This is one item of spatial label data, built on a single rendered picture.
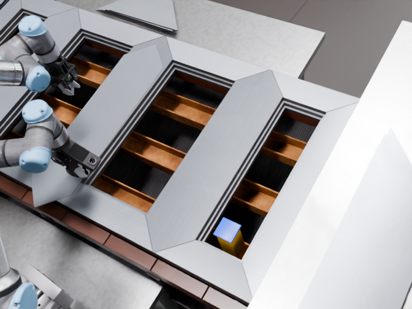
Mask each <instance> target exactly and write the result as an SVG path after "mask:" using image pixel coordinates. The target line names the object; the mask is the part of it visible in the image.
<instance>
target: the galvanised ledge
mask: <svg viewBox="0 0 412 309"><path fill-rule="evenodd" d="M0 232H1V236H2V240H3V243H4V247H5V250H6V254H7V258H8V260H9V264H10V267H11V268H14V269H17V270H18V271H19V273H20V276H21V277H22V276H23V275H22V274H21V273H22V271H23V270H24V269H25V268H26V266H27V265H28V264H31V265H32V266H33V267H35V268H36V269H38V270H40V272H41V273H44V274H45V275H46V276H47V277H49V278H50V279H51V280H52V281H53V282H54V283H55V284H56V285H57V286H59V287H60V288H61V289H63V290H64V292H66V293H67V294H69V295H70V296H71V297H72V298H73V299H74V301H73V302H72V303H71V305H70V306H69V308H71V309H154V307H155V305H156V304H157V302H158V300H159V298H160V297H161V295H162V294H163V292H164V290H165V289H164V287H163V286H161V285H160V284H157V283H156V282H154V281H153V280H151V279H149V278H147V277H145V276H143V275H142V274H140V273H138V272H136V271H135V270H133V269H131V268H129V267H127V266H125V265H124V264H122V263H120V262H118V261H116V260H115V259H113V258H111V257H110V256H108V255H106V254H104V253H102V252H100V251H99V250H97V249H95V248H93V247H92V246H89V245H88V244H86V243H84V242H83V241H81V240H79V239H77V238H75V237H73V236H72V235H70V234H68V233H67V232H64V231H63V230H61V229H59V228H57V227H56V226H54V225H52V224H50V223H48V222H46V221H45V220H43V219H41V218H39V217H38V216H36V215H34V214H32V213H31V212H29V211H27V210H25V209H23V208H21V207H20V206H18V205H16V204H14V203H13V202H11V201H9V200H7V199H5V198H4V197H2V196H0Z"/></svg>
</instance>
